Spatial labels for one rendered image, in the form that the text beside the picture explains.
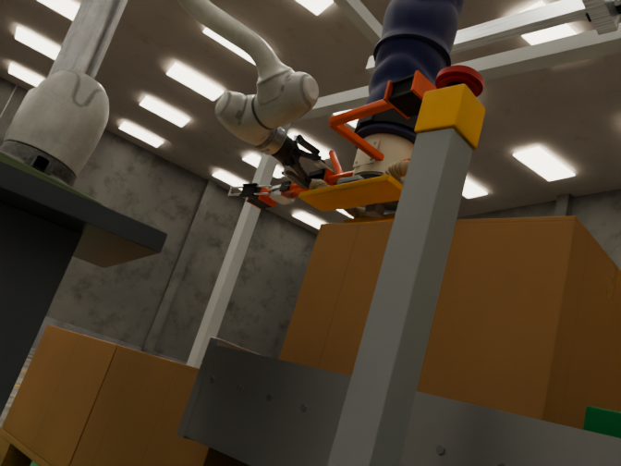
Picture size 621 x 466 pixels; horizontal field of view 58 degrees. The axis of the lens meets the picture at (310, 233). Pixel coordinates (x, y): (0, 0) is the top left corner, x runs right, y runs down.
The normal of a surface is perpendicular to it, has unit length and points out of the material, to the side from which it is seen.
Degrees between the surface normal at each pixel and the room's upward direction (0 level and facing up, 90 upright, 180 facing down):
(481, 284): 90
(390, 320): 90
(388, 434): 90
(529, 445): 90
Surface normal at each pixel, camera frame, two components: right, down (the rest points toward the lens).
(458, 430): -0.65, -0.41
